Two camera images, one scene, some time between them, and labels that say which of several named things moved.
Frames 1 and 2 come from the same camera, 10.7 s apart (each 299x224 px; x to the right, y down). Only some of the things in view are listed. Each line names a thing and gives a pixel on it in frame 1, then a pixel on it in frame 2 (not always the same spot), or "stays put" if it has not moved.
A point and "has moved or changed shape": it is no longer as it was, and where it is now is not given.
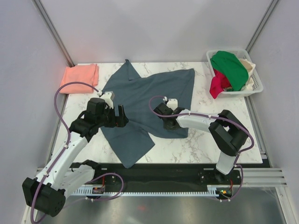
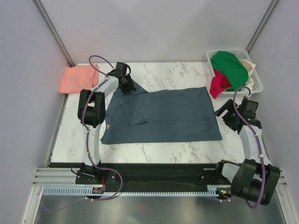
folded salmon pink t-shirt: [88, 73] stays put
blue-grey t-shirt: [131, 142] has moved or changed shape
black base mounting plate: [163, 175] stays put
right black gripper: [166, 127] → [229, 106]
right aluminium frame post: [266, 17] stays put
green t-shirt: [229, 64] stays put
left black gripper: [119, 121] → [131, 87]
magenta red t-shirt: [218, 83] stays put
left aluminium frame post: [54, 31] stays put
